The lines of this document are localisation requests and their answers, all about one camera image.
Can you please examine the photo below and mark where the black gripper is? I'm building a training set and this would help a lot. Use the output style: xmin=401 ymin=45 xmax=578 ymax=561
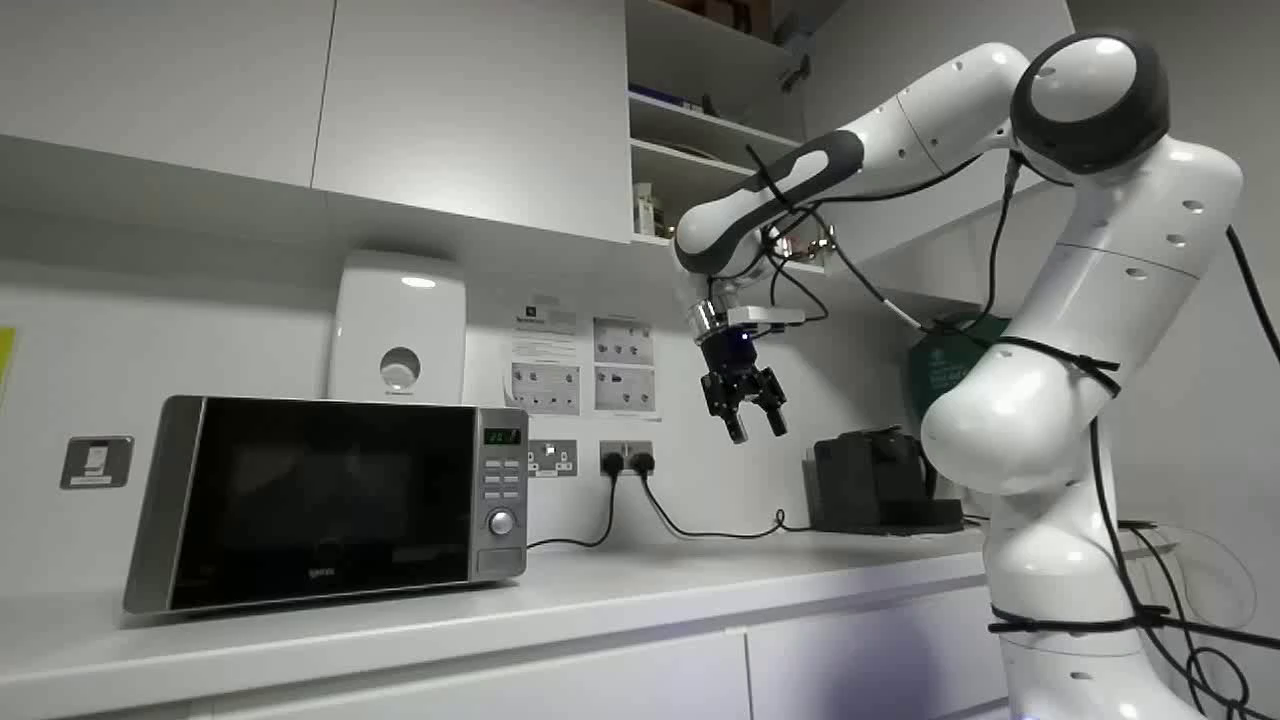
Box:
xmin=696 ymin=326 xmax=791 ymax=449

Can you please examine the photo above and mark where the wide white cabinet door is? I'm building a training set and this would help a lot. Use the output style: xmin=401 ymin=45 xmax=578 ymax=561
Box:
xmin=0 ymin=0 xmax=334 ymax=191

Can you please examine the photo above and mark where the black power adapter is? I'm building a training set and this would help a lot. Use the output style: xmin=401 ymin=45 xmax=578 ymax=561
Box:
xmin=595 ymin=436 xmax=658 ymax=483

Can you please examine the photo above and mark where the black coffee machine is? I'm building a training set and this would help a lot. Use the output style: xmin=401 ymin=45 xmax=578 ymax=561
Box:
xmin=809 ymin=423 xmax=966 ymax=539

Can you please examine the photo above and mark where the green first aid box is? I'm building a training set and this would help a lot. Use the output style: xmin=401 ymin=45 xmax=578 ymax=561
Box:
xmin=906 ymin=317 xmax=1015 ymax=419

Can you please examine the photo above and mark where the small text label paper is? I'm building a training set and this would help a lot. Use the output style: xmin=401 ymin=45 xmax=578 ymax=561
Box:
xmin=508 ymin=298 xmax=589 ymax=342

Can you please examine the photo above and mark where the flat blue shelf item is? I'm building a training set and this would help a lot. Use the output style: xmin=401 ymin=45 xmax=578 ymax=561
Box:
xmin=628 ymin=86 xmax=696 ymax=114

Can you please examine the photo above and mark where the brown shelf box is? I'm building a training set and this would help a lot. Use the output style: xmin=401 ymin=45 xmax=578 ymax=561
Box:
xmin=665 ymin=0 xmax=780 ymax=40

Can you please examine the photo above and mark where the silver black microwave oven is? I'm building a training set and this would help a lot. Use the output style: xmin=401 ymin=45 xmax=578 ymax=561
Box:
xmin=119 ymin=392 xmax=533 ymax=620

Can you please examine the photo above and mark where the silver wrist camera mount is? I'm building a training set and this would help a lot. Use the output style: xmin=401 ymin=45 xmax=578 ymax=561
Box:
xmin=689 ymin=298 xmax=811 ymax=337

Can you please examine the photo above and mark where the black coffee machine cable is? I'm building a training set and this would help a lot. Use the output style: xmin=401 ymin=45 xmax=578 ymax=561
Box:
xmin=636 ymin=474 xmax=820 ymax=543

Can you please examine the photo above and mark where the black forearm robot cable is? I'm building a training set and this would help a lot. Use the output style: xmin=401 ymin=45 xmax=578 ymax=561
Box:
xmin=736 ymin=138 xmax=1026 ymax=342

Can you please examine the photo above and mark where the black microwave power cable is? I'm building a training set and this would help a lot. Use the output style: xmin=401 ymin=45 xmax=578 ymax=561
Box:
xmin=528 ymin=474 xmax=623 ymax=555

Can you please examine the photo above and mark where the small chrome switch plate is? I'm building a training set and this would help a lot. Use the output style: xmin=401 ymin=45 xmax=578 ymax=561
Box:
xmin=528 ymin=436 xmax=578 ymax=482

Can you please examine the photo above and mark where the white wall cabinet with shelves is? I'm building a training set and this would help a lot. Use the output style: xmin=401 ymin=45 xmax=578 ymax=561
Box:
xmin=623 ymin=0 xmax=855 ymax=275

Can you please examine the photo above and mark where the white wall dispenser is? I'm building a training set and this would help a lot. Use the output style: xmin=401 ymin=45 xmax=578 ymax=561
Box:
xmin=322 ymin=252 xmax=472 ymax=405

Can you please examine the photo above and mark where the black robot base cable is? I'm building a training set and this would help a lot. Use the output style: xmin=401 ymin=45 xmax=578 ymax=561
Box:
xmin=983 ymin=224 xmax=1280 ymax=720

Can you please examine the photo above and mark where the thin white cable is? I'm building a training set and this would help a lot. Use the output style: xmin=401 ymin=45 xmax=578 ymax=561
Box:
xmin=1115 ymin=516 xmax=1265 ymax=648

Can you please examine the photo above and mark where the metal wall switch plate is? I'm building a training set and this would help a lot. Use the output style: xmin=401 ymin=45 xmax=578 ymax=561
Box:
xmin=55 ymin=434 xmax=134 ymax=492

